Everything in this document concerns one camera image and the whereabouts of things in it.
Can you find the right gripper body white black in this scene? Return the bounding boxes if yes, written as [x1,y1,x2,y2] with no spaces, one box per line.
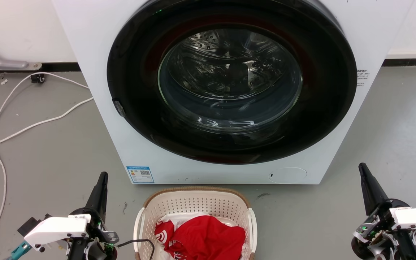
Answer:
[351,198,416,260]

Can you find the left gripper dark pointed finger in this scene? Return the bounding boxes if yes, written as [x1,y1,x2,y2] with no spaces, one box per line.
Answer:
[85,172,109,222]

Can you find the white front-load washing machine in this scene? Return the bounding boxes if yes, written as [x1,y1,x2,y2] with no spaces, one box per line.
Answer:
[51,0,415,185]

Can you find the round black washing machine door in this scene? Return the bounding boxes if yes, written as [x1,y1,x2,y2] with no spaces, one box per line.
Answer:
[107,0,358,165]

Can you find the blue energy label sticker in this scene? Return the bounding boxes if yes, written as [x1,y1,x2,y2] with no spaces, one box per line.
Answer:
[126,166,155,184]

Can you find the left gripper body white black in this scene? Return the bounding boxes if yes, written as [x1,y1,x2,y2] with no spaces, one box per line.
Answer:
[17,208,120,260]

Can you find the red garment with white print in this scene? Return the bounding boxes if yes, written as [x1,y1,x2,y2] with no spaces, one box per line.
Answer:
[155,216,246,260]

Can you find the cream perforated laundry basket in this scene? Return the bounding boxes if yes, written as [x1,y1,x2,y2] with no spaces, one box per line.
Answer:
[133,187,258,260]

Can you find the white power cable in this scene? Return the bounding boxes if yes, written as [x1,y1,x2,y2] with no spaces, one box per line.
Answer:
[0,97,94,153]
[0,72,90,260]

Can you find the round white filter cover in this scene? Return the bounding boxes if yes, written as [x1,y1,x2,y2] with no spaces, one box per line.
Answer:
[268,167,308,184]

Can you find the grey drain pipe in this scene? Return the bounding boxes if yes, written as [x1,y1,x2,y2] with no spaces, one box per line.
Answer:
[0,32,43,71]

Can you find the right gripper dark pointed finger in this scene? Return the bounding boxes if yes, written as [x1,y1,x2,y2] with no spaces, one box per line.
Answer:
[359,163,390,216]

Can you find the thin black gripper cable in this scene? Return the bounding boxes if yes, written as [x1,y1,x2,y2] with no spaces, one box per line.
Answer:
[116,239,155,260]

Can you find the teal plastic connector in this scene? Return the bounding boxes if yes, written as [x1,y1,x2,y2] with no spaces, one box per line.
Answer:
[7,241,32,260]

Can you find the steel washing drum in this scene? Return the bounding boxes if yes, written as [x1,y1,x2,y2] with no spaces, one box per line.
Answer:
[158,29,303,135]

